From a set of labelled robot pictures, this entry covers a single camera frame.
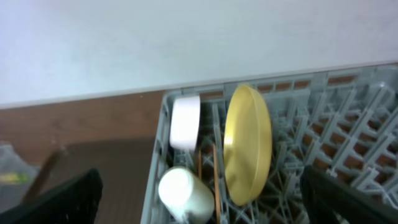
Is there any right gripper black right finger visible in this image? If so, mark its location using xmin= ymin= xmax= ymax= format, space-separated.
xmin=300 ymin=166 xmax=397 ymax=224

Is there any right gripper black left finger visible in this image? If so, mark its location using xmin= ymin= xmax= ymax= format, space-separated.
xmin=1 ymin=169 xmax=103 ymax=224

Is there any yellow green snack wrapper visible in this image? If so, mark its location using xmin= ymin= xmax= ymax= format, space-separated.
xmin=0 ymin=172 xmax=31 ymax=185

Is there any yellow plate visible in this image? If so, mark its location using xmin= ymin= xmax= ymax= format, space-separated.
xmin=223 ymin=85 xmax=272 ymax=206

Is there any white paper cup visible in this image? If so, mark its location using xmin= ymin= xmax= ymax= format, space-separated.
xmin=158 ymin=167 xmax=215 ymax=224

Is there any white bowl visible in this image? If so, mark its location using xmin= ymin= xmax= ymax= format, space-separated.
xmin=169 ymin=95 xmax=201 ymax=151

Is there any grey plastic dishwasher rack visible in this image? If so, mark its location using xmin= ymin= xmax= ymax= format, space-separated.
xmin=141 ymin=64 xmax=397 ymax=223

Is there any dark brown serving tray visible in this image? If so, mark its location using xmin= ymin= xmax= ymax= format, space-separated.
xmin=24 ymin=138 xmax=155 ymax=223

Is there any clear plastic bin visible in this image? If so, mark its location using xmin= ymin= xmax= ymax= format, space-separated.
xmin=1 ymin=142 xmax=40 ymax=212

